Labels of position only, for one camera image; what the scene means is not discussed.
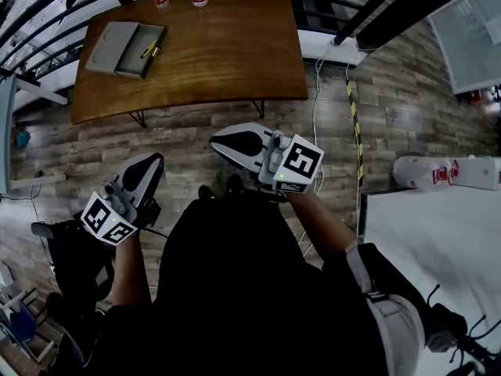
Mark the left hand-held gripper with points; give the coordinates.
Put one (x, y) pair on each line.
(107, 221)

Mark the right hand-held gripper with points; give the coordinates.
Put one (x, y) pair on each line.
(297, 163)

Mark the yellow pen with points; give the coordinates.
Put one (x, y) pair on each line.
(149, 48)

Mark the grey drawer box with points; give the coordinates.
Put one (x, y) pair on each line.
(111, 47)

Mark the person's right forearm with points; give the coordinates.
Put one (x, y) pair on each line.
(321, 221)

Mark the person's left forearm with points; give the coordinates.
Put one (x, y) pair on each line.
(131, 272)

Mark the grey shoulder bag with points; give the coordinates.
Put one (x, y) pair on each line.
(399, 331)

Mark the black hairpin table leg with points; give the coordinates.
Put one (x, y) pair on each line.
(259, 109)
(138, 119)

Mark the person's right black shoe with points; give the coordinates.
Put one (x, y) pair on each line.
(235, 183)

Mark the person's black shoe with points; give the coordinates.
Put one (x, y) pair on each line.
(235, 183)
(205, 192)

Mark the person's left black shoe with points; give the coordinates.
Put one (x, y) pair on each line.
(205, 192)

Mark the black office chair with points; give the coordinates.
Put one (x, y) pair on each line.
(74, 265)

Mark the yellow black striped tape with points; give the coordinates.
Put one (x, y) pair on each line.
(356, 131)

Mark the teal cloth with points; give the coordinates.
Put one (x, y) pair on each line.
(22, 139)

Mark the light blue table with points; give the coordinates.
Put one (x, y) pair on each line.
(6, 131)

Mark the person's black shirt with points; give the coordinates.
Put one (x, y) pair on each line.
(242, 288)

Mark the white bag with red print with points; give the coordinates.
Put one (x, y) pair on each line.
(419, 172)

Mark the blue chair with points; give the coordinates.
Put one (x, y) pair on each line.
(21, 323)

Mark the wooden table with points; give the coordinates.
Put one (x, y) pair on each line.
(391, 8)

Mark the white table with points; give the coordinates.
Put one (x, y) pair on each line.
(430, 257)

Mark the translucent glass panel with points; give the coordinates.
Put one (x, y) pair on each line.
(469, 41)

